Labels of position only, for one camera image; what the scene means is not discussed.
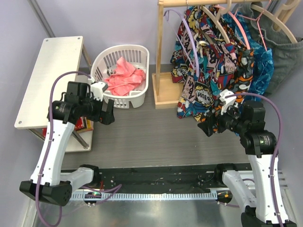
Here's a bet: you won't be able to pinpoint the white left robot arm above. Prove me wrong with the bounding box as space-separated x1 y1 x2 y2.
19 82 115 207

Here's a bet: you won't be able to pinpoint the grey shorts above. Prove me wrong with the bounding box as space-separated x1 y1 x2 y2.
243 2 303 96

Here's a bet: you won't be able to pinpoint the purple plastic hanger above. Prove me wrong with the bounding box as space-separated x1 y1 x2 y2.
163 9 202 79

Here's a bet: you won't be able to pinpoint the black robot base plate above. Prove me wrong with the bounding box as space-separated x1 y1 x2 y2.
99 165 225 194

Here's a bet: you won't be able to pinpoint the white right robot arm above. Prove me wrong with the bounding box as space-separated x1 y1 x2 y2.
210 100 297 227

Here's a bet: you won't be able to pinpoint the wooden clothes rack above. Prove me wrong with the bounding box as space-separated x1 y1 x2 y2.
152 0 300 109

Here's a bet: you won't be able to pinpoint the white laundry basket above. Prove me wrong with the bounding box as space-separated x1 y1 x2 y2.
90 44 150 109

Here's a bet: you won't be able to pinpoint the blue patterned shorts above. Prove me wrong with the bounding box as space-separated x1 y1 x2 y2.
226 23 274 95

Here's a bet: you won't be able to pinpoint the large wooden hanger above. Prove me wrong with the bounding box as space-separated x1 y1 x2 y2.
251 0 300 44

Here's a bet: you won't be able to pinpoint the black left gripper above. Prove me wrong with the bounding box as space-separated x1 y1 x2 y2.
79 93 114 124

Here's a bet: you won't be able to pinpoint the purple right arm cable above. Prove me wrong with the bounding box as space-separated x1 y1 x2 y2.
217 92 285 227

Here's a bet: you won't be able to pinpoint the orange camouflage shorts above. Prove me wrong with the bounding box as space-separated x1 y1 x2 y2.
208 4 255 133

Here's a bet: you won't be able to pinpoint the comic print shorts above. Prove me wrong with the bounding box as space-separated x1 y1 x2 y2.
170 6 237 121

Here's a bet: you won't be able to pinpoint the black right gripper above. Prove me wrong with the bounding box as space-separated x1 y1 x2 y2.
198 100 248 136

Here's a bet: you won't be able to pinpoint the white slotted cable duct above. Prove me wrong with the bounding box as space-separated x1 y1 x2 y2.
70 191 217 201

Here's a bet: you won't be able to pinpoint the white shelf table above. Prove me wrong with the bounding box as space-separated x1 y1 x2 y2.
14 35 97 152

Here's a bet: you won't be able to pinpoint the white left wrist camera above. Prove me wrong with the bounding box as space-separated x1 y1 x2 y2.
88 78 108 102

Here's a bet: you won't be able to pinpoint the pink cloth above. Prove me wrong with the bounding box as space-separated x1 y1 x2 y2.
104 57 146 96

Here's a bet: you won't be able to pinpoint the pink wire hanger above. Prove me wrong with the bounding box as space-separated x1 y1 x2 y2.
222 3 271 54

